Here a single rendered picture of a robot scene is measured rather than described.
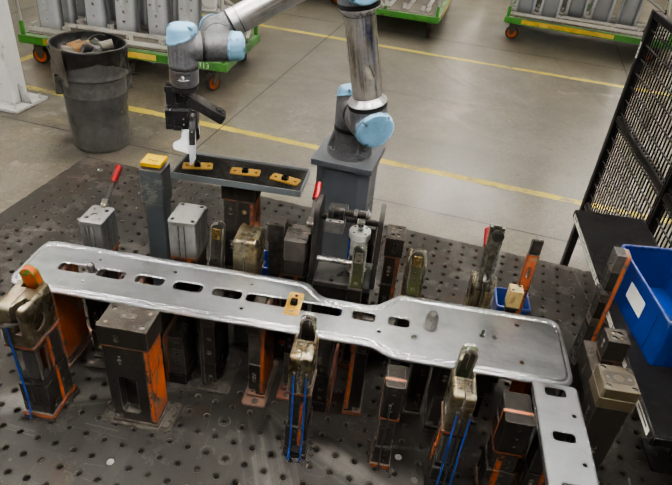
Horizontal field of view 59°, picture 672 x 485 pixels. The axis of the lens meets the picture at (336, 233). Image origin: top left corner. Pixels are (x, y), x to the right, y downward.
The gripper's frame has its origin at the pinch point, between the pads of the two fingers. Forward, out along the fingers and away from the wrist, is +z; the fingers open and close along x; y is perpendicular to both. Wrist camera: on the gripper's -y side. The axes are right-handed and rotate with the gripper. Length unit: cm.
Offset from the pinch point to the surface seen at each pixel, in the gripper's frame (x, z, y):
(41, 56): -404, 113, 177
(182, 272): 28.4, 20.2, 2.0
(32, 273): 41, 10, 33
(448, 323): 49, 20, -64
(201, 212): 16.5, 9.2, -2.3
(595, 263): 28, 17, -112
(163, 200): 0.2, 15.6, 10.1
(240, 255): 25.6, 16.7, -12.8
